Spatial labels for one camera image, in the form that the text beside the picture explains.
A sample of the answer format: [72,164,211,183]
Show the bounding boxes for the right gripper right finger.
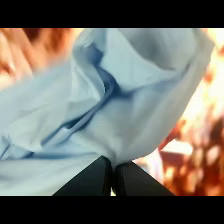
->
[114,161,175,197]

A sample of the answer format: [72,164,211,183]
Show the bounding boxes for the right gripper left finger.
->
[52,155,113,197]

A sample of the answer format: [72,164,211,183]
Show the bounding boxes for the light blue shirt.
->
[0,27,216,197]

